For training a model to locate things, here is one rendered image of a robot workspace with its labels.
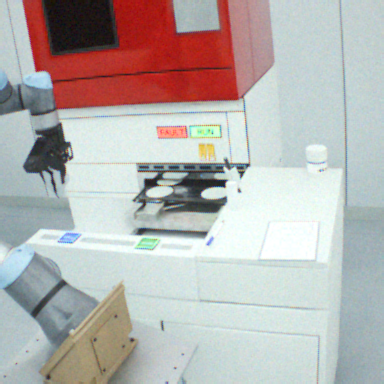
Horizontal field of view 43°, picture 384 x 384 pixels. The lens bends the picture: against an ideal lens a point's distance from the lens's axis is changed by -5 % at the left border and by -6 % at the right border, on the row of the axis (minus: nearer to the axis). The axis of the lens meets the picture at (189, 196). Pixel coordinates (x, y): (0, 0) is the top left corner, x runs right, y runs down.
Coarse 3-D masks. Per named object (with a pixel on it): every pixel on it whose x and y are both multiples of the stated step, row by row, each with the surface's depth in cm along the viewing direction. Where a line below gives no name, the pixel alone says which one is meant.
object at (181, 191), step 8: (152, 184) 198; (176, 184) 194; (184, 184) 194; (192, 184) 193; (200, 184) 192; (208, 184) 191; (216, 184) 190; (224, 184) 189; (144, 192) 191; (176, 192) 188; (184, 192) 187; (192, 192) 186; (200, 192) 185; (200, 200) 179; (216, 200) 177; (224, 200) 176
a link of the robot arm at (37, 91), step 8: (40, 72) 132; (24, 80) 130; (32, 80) 128; (40, 80) 129; (48, 80) 131; (24, 88) 130; (32, 88) 129; (40, 88) 130; (48, 88) 131; (24, 96) 129; (32, 96) 130; (40, 96) 130; (48, 96) 132; (24, 104) 130; (32, 104) 131; (40, 104) 131; (48, 104) 132; (32, 112) 133; (40, 112) 132; (48, 112) 133
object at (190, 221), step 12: (144, 216) 177; (168, 216) 175; (180, 216) 173; (192, 216) 172; (204, 216) 171; (156, 228) 173; (168, 228) 172; (180, 228) 170; (192, 228) 168; (204, 228) 167
